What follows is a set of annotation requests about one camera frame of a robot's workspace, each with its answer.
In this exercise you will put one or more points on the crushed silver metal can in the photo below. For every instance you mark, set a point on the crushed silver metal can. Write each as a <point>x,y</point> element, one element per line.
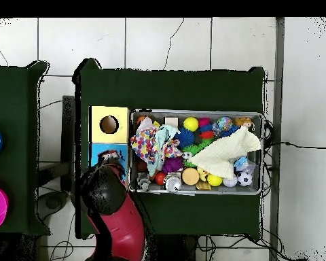
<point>173,183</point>

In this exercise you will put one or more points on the cream knitted cloth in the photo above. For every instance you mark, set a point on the cream knitted cloth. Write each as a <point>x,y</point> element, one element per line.
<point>225,152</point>

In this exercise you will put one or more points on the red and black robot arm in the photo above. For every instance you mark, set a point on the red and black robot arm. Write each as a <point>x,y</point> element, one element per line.
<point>125,231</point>

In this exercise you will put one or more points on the wooden box with three holes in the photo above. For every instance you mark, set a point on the wooden box with three holes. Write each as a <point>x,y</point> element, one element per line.
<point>119,130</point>

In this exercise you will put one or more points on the shallow clear mesh bin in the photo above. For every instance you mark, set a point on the shallow clear mesh bin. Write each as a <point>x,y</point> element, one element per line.
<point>158,115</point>

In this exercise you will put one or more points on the colourful spotted cloth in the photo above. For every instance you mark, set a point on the colourful spotted cloth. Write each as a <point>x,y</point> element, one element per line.
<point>144,144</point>

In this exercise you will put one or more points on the black stand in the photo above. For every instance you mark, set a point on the black stand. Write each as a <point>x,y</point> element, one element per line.
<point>68,136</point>

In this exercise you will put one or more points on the light teal cloth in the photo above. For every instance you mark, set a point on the light teal cloth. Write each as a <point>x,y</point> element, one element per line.
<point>160,141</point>

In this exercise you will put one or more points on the blue spiky ball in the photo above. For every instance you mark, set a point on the blue spiky ball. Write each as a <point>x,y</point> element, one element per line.
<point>229,131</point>
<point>184,137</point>

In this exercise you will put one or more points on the dark green table cloth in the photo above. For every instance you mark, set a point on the dark green table cloth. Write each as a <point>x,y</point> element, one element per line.
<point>16,95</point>
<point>165,89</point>

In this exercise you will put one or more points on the yellow ball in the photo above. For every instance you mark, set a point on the yellow ball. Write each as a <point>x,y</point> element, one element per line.
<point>191,123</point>

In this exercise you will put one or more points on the globe print ball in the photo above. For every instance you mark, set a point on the globe print ball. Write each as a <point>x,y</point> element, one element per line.
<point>225,123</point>

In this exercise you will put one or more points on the black and white soccer ball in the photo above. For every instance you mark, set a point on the black and white soccer ball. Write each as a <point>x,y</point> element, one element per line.
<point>244,178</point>

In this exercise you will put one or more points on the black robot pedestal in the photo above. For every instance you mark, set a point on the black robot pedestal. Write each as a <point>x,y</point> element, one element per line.
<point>176,250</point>

